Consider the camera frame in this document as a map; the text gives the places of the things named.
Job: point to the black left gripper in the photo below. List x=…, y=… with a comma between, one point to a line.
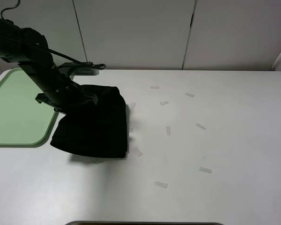
x=63, y=96

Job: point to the black short sleeve shirt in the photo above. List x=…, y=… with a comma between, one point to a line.
x=98, y=131

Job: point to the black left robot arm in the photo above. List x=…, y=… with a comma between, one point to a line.
x=29, y=49

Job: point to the light green plastic tray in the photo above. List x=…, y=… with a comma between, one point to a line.
x=24, y=123

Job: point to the clear tape piece upright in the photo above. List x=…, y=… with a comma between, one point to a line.
x=132, y=105

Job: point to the clear tape piece diagonal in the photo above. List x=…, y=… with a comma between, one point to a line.
x=137, y=151

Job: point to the clear tape piece front centre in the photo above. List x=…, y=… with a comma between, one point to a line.
x=161, y=184

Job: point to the clear tape piece mid right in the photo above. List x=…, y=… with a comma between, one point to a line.
x=200, y=126

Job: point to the clear tape piece front right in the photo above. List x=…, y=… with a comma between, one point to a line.
x=205, y=170

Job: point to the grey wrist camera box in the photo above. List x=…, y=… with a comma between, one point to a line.
x=71, y=69

